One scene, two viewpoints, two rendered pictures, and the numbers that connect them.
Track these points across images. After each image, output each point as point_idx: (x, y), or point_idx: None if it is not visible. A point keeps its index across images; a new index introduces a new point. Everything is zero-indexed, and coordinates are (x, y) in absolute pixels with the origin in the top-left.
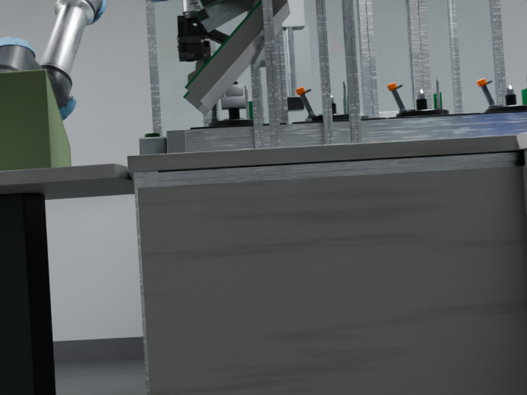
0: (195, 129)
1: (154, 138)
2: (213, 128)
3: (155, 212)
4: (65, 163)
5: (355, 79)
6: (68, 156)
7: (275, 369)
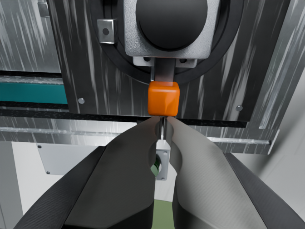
0: (284, 112)
1: (168, 163)
2: (297, 81)
3: None
4: (169, 216)
5: None
6: (154, 222)
7: None
